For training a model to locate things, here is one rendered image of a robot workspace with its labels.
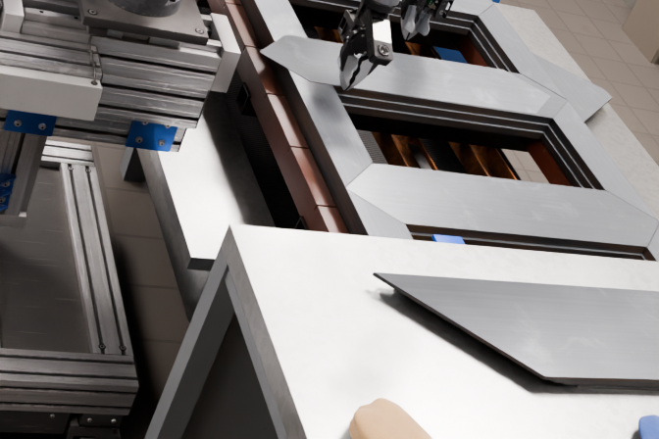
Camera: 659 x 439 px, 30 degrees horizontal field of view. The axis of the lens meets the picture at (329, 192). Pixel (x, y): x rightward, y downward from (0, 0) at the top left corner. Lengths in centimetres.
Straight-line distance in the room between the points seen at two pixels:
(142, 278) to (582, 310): 164
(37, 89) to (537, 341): 92
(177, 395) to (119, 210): 161
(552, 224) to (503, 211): 11
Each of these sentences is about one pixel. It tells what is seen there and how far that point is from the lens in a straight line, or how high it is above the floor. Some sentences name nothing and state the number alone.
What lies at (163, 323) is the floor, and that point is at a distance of 314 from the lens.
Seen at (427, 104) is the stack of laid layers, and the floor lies 85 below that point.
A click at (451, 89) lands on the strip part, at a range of 274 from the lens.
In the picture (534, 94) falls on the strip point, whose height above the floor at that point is 87.
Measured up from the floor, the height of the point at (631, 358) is 107.
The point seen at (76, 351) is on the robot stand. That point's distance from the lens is 269.
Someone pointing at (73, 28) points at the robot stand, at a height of 98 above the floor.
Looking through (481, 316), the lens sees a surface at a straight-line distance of 173.
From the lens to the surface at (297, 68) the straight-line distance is 256.
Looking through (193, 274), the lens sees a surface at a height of 39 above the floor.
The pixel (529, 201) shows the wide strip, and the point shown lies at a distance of 248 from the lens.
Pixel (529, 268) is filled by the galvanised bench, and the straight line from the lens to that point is 193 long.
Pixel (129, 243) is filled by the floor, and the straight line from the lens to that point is 335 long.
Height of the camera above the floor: 204
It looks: 32 degrees down
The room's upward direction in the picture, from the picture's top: 24 degrees clockwise
